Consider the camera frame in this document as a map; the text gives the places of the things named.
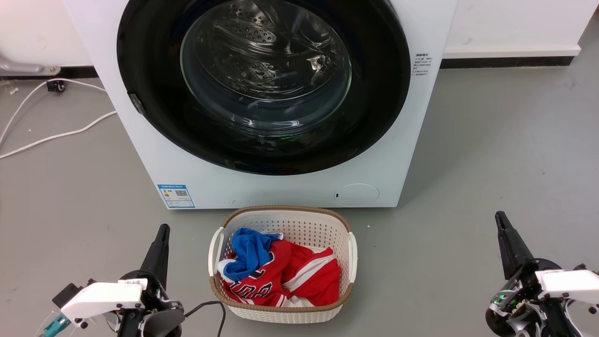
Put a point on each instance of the white front-load washing machine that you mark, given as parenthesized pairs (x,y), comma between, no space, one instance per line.
(140,154)

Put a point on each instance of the small black plug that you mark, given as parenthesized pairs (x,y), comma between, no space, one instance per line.
(55,85)

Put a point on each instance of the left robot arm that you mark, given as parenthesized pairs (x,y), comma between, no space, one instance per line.
(159,323)

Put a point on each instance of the round black glass washer door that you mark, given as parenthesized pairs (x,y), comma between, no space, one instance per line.
(149,70)

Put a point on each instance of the white plastic laundry basket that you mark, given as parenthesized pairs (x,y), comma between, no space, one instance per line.
(299,224)

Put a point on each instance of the black text sticker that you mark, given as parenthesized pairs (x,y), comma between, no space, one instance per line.
(421,65)

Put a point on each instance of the round white filter cover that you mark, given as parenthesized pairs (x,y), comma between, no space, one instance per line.
(356,194)

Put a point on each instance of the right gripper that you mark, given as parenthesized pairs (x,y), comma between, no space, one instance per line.
(538,285)

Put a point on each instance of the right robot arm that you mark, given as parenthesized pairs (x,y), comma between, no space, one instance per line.
(538,323)

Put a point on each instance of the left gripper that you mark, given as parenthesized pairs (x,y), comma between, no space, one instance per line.
(105,297)

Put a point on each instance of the red basketball jersey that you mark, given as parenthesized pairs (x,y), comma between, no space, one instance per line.
(304,276)

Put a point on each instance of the blue garment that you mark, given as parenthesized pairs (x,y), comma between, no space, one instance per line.
(248,255)

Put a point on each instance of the blue energy label sticker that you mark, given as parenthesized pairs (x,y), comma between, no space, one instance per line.
(176,195)

